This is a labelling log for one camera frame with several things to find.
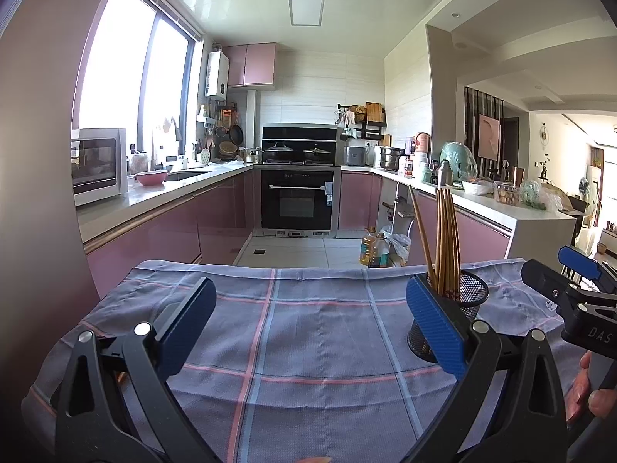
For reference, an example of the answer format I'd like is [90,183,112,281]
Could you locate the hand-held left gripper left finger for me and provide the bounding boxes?
[54,277,223,463]

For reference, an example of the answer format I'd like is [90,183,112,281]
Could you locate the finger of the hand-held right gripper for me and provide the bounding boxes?
[556,245,617,300]
[521,259,609,319]

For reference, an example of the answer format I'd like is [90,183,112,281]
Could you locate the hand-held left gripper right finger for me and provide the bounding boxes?
[400,275,568,463]

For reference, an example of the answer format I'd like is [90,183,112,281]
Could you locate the black mesh cup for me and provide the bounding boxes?
[407,270,489,364]

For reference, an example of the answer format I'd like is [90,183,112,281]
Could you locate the bundle of wooden chopsticks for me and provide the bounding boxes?
[408,184,462,301]

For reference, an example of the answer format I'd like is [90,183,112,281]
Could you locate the person's right hand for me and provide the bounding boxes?
[564,351,617,426]

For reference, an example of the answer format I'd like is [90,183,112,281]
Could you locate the green plastic bag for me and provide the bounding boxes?
[518,179,565,211]

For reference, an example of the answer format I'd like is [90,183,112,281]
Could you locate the clear plastic bag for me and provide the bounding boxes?
[381,231,413,262]

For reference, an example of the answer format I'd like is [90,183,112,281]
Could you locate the pink base cabinet run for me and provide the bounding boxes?
[84,168,256,296]
[337,171,512,267]

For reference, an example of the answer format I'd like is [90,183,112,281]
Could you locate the cooking oil bottles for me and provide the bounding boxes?
[369,233,391,269]

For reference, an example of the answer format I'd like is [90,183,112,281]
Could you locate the clear egg container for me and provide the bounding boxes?
[494,182,519,205]

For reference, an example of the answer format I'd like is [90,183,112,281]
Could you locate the yellow cooking oil bottle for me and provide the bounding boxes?
[359,228,378,266]

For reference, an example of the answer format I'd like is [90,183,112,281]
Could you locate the blue-grey checked tablecloth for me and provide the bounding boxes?
[22,258,586,463]

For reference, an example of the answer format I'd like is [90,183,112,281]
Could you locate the pink bowl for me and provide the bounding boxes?
[134,170,170,187]

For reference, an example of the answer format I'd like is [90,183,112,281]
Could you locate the pale green dome cover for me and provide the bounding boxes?
[440,142,478,185]

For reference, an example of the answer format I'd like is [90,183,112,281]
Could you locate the black built-in oven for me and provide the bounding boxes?
[260,168,337,233]

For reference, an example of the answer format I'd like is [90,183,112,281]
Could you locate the steel stockpot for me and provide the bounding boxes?
[379,146,405,171]

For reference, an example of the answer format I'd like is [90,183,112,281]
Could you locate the white microwave oven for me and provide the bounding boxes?
[71,128,129,208]

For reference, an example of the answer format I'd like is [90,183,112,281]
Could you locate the black range hood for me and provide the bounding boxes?
[261,124,339,149]

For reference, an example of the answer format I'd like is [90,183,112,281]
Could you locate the white water heater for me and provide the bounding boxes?
[205,51,230,98]

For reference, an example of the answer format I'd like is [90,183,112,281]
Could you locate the kitchen window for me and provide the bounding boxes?
[77,0,204,161]

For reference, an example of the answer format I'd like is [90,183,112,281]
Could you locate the ceiling light panel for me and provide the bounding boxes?
[288,0,325,26]

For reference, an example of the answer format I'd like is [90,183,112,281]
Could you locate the framed wall picture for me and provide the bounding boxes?
[477,113,502,161]

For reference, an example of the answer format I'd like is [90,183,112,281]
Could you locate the black wall rack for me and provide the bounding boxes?
[337,102,389,142]

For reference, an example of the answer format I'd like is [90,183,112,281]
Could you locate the pink wall cabinet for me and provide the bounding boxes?
[223,42,278,89]

